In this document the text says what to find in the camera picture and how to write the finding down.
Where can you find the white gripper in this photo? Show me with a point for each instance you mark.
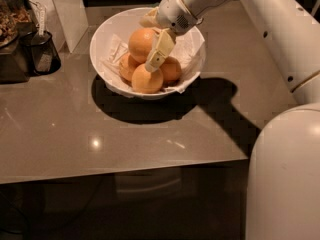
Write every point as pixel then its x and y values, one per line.
pixel 173 13

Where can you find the white bowl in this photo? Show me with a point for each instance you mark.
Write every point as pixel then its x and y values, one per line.
pixel 126 21

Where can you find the orange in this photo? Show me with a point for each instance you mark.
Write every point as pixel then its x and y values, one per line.
pixel 140 43
pixel 127 66
pixel 171 70
pixel 146 82

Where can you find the white upright board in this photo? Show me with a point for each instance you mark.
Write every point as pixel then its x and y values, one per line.
pixel 66 20

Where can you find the white sachets in cup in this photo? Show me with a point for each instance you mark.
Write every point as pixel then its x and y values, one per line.
pixel 41 16

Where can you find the white paper napkin liner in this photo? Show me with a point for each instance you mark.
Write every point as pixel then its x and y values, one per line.
pixel 189 51

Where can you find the black mesh cup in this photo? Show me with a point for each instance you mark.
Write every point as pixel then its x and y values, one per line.
pixel 42 56

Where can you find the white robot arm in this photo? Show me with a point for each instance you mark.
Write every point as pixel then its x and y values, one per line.
pixel 283 187

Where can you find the dark snack tray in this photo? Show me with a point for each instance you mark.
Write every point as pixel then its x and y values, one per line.
pixel 15 22

